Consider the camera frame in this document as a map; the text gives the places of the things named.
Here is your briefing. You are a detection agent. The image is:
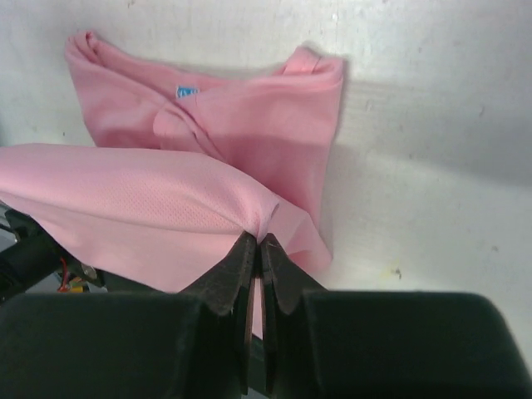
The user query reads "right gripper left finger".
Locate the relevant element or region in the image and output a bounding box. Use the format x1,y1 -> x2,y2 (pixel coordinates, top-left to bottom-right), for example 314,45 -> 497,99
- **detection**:
1,234 -> 256,398

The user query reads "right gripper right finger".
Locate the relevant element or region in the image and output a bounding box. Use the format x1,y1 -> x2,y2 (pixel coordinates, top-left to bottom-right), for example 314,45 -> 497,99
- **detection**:
260,234 -> 531,398

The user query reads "pink t shirt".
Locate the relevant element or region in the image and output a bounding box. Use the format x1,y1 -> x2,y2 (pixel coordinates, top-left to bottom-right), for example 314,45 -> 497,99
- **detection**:
1,31 -> 344,293

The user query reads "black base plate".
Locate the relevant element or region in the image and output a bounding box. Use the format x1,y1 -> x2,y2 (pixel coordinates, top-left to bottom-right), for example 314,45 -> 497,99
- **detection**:
0,199 -> 109,304

